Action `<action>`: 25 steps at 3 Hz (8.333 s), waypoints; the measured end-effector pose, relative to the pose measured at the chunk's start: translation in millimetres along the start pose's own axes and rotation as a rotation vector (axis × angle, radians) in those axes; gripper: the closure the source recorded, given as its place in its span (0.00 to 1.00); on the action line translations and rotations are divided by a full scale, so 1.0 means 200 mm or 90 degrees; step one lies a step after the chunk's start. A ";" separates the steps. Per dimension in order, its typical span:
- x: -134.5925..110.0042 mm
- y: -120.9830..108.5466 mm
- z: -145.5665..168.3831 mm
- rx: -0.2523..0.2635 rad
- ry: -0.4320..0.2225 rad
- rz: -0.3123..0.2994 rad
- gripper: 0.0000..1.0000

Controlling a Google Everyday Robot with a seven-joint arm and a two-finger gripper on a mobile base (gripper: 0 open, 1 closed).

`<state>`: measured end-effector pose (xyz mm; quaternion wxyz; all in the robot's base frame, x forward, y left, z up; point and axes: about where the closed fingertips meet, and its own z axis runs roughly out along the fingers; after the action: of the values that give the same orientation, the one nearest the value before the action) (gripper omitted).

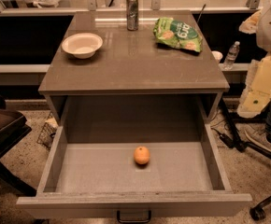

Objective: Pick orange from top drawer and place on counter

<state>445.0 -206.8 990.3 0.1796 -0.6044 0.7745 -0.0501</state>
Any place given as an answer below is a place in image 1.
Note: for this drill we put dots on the black drawer handle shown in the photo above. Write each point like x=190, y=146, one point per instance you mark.
x=145, y=219

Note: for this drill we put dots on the orange fruit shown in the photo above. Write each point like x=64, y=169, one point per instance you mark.
x=141, y=155

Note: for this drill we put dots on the white paper cup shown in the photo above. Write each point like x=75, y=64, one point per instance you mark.
x=217, y=55

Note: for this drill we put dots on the grey sneaker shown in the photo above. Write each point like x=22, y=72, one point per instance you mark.
x=259, y=138

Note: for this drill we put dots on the green chip bag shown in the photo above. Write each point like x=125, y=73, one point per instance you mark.
x=177, y=34

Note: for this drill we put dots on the grey cabinet counter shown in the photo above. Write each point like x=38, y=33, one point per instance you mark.
x=132, y=62

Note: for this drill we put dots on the grey open top drawer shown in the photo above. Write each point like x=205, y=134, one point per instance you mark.
x=91, y=171

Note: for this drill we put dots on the silver drink can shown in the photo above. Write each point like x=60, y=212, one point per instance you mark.
x=132, y=14

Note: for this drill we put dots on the black chair left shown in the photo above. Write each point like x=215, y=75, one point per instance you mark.
x=13, y=128

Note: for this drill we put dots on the wire basket on floor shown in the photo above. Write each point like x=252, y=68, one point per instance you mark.
x=48, y=132

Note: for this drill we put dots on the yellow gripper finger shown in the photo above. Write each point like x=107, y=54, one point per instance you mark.
x=257, y=93

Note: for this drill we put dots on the black tripod stand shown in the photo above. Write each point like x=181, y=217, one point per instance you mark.
x=235, y=140

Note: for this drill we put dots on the black chair wheel base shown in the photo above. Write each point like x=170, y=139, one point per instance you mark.
x=257, y=212

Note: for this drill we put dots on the white paper bowl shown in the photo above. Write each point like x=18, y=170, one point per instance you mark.
x=82, y=45

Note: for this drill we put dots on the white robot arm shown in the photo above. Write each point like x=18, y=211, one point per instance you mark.
x=261, y=21

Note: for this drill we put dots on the clear plastic water bottle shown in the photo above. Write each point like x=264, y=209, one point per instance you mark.
x=231, y=56

